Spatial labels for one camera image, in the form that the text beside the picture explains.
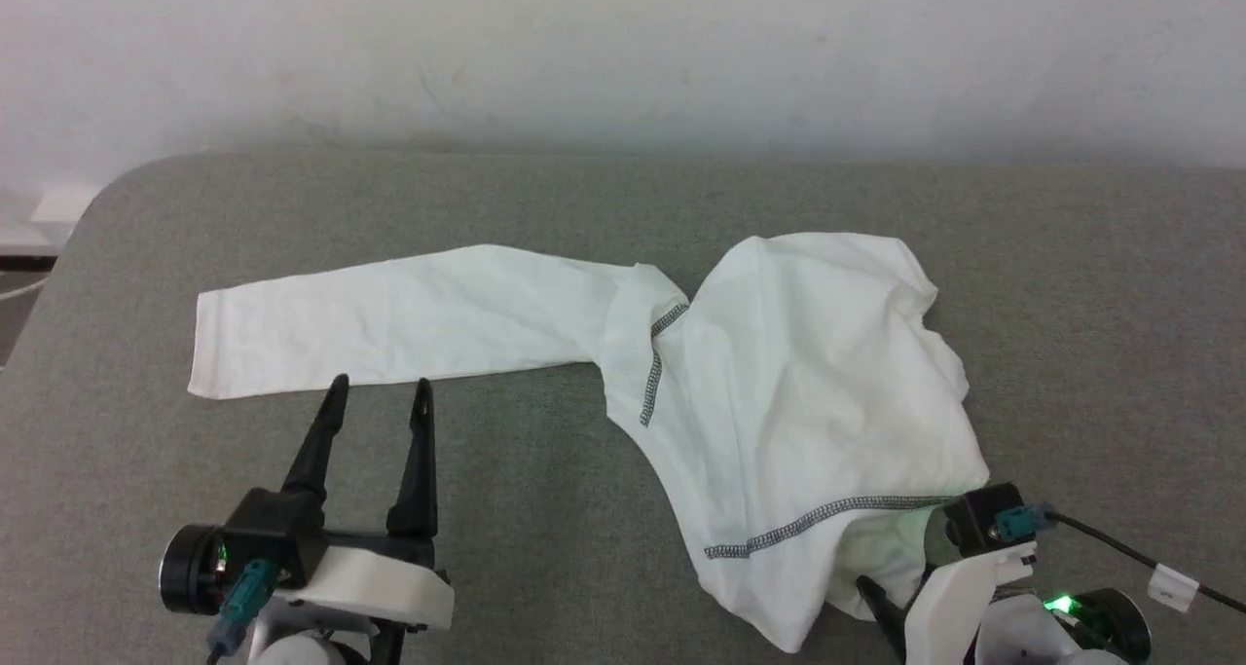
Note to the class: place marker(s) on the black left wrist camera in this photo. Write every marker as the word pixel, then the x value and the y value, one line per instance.
pixel 273 534

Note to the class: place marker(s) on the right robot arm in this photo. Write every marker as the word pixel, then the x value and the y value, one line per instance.
pixel 1119 628

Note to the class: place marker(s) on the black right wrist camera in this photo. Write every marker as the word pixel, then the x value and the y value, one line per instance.
pixel 973 524

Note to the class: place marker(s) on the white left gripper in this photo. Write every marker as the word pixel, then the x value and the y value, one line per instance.
pixel 380 582

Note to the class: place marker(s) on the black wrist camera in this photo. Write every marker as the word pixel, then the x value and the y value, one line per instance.
pixel 973 524
pixel 273 534

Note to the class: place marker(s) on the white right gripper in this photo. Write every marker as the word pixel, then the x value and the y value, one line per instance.
pixel 949 607

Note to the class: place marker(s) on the white long-sleeve garment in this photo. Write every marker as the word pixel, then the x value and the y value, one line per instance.
pixel 808 383

